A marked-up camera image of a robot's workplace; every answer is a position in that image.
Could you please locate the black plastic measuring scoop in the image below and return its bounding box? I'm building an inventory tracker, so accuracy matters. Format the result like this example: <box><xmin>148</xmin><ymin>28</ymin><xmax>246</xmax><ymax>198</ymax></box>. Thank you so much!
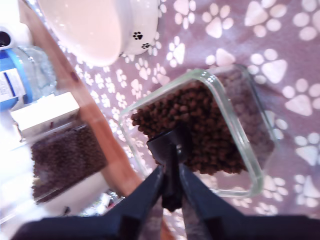
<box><xmin>146</xmin><ymin>122</ymin><xmax>195</xmax><ymax>211</ymax></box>

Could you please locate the small white round camera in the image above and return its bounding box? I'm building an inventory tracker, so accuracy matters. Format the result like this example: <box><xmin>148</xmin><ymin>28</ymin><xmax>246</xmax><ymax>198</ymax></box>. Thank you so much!
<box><xmin>0</xmin><ymin>21</ymin><xmax>33</xmax><ymax>50</ymax></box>

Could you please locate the brown cat kibble pile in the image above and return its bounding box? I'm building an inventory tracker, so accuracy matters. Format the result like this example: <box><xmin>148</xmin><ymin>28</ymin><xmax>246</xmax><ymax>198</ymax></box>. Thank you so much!
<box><xmin>131</xmin><ymin>72</ymin><xmax>276</xmax><ymax>176</ymax></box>
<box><xmin>31</xmin><ymin>124</ymin><xmax>108</xmax><ymax>202</ymax></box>

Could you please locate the tall clear storage jar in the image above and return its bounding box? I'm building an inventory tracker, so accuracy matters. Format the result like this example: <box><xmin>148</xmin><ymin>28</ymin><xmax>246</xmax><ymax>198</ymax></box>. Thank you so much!
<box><xmin>29</xmin><ymin>123</ymin><xmax>109</xmax><ymax>204</ymax></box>

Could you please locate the purple paw print cloth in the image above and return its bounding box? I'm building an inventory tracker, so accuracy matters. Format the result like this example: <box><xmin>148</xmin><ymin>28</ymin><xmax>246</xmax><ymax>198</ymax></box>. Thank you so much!
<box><xmin>27</xmin><ymin>0</ymin><xmax>320</xmax><ymax>240</ymax></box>

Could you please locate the small white carton box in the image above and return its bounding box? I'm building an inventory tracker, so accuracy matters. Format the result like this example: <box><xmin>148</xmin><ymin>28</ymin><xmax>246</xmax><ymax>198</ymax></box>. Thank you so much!
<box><xmin>11</xmin><ymin>91</ymin><xmax>81</xmax><ymax>137</ymax></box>

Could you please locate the white ceramic tilted food bowl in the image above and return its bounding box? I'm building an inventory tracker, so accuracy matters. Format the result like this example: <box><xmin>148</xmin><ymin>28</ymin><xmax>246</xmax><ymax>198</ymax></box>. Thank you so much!
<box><xmin>37</xmin><ymin>0</ymin><xmax>161</xmax><ymax>68</ymax></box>

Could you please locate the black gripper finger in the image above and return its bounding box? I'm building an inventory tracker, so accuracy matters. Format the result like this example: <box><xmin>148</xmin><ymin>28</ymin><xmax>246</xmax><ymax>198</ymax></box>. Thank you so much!
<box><xmin>178</xmin><ymin>164</ymin><xmax>243</xmax><ymax>240</ymax></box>
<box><xmin>106</xmin><ymin>166</ymin><xmax>165</xmax><ymax>240</ymax></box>

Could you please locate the large clear water bottle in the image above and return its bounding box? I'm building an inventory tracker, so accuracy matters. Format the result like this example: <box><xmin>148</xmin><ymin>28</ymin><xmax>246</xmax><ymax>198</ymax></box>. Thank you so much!
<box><xmin>0</xmin><ymin>46</ymin><xmax>57</xmax><ymax>112</ymax></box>

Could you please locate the clear glass rectangular container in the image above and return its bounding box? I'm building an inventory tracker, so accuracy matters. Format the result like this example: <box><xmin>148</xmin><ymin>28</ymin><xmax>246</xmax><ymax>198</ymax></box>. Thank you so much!
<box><xmin>117</xmin><ymin>64</ymin><xmax>280</xmax><ymax>199</ymax></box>

